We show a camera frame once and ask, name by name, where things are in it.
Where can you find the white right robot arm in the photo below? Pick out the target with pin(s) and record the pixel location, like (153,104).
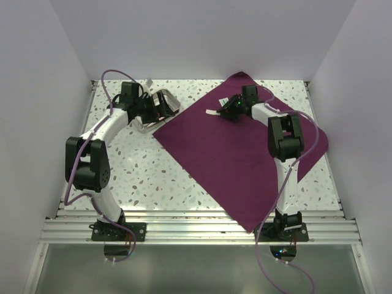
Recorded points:
(285,143)

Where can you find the green white dressing packet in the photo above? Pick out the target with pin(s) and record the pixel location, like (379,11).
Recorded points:
(223,101)

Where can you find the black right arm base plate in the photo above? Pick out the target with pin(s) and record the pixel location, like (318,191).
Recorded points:
(269,233)

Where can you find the small white plaster packet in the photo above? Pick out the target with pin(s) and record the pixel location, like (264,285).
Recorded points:
(212,112)

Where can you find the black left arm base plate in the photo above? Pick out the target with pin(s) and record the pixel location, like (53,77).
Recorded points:
(135,231)

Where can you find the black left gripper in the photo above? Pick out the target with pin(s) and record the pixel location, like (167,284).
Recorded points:
(161,111)

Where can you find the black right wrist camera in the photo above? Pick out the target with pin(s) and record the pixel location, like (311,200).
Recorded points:
(250,94)

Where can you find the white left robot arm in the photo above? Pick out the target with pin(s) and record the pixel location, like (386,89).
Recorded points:
(87,164)

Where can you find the stainless steel tray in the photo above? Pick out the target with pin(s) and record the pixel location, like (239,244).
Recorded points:
(174,104)

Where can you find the purple cloth mat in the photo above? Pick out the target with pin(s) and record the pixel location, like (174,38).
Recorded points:
(230,159)

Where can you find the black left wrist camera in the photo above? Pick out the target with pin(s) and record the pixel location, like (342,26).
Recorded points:
(130,92)

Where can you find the aluminium table edge rail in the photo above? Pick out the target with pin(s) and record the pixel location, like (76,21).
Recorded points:
(196,227)

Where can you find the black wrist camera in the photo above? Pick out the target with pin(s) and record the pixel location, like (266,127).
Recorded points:
(130,92)
(250,94)

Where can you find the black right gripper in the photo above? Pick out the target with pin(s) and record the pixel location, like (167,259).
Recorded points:
(228,108)

